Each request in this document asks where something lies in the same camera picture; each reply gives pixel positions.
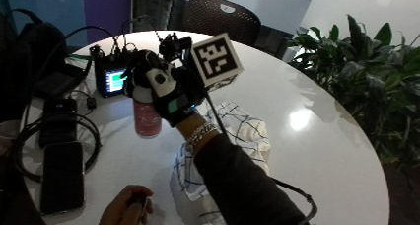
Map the pink bottle with white cap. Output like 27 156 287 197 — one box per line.
132 86 164 139

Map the black device with lit screen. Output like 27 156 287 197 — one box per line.
88 44 135 99

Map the black flat case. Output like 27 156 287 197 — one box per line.
34 64 88 100

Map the white cube with black markers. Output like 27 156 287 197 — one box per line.
189 32 245 92

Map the large black smartphone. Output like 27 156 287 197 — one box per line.
40 141 85 216

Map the black power bank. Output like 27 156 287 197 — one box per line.
39 98 80 149

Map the black backpack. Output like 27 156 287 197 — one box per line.
0 8 69 122

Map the dark perforated chair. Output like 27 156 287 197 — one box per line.
182 0 264 48

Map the white cloth with black grid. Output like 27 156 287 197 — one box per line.
169 100 273 225

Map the green leafy plant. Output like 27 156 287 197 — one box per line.
286 14 420 177

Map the black glove camera mount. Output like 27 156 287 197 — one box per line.
157 33 194 64

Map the black device cable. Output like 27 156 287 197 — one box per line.
64 25 121 56

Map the black looped cable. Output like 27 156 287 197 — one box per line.
10 113 103 184

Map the silver chain bracelet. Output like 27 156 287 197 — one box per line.
185 120 221 148

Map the black glove cable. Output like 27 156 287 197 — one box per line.
202 92 319 225

